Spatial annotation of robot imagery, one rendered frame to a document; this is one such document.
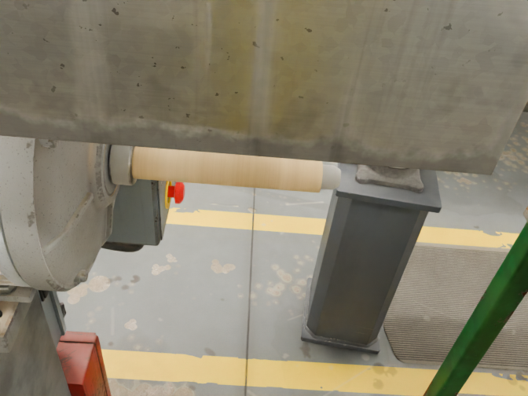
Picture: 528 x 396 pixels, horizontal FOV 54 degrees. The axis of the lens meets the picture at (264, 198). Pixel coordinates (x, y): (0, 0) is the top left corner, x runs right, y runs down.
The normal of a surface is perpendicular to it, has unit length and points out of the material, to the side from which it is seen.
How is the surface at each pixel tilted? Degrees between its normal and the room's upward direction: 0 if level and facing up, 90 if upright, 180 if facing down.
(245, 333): 0
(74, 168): 86
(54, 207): 83
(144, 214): 90
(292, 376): 0
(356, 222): 90
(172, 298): 0
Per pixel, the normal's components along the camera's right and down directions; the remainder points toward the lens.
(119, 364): 0.09, -0.74
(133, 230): -0.01, 0.66
